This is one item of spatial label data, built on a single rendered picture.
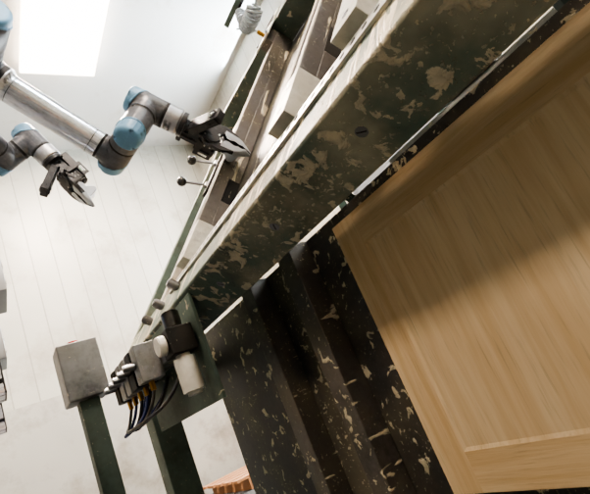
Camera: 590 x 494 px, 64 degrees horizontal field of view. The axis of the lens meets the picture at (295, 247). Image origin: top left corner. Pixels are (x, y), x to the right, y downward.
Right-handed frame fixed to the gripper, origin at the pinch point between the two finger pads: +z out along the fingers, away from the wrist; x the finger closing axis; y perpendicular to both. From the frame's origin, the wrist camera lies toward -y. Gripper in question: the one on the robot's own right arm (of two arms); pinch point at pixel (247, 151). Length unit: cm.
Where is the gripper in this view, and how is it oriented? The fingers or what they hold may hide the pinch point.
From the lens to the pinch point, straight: 140.1
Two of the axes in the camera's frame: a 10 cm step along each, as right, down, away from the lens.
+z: 8.8, 4.1, 2.6
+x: -2.0, 7.9, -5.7
